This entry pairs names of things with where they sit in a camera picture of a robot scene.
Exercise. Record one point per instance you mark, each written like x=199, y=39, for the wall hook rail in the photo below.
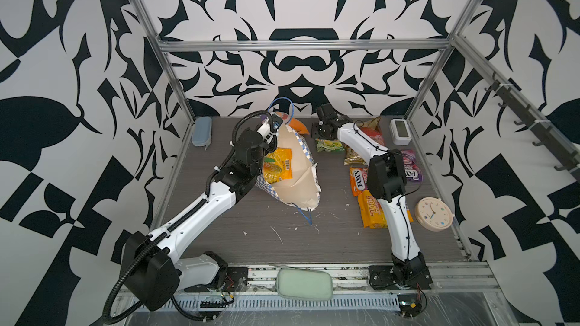
x=529, y=117

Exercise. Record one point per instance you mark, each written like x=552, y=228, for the white digital thermometer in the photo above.
x=400, y=132

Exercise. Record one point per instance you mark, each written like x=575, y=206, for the orange plush toy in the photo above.
x=298, y=126

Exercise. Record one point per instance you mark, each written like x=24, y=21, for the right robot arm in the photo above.
x=386, y=182

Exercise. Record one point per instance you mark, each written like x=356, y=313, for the beige round clock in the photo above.
x=433, y=214

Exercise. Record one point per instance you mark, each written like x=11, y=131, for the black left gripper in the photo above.
x=244, y=137

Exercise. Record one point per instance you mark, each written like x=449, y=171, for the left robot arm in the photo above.
x=153, y=269

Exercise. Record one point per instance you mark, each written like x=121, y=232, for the red fruit candy bag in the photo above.
x=363, y=145

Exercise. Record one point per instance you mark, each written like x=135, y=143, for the purple candy packet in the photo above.
x=412, y=170

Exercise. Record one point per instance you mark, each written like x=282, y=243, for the orange snack packet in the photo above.
x=358, y=180

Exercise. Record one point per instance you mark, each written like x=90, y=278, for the green candy packet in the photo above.
x=323, y=145

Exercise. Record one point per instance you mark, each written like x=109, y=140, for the yellow snack packet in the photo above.
x=278, y=166
x=372, y=214

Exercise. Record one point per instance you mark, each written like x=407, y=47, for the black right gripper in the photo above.
x=315, y=130

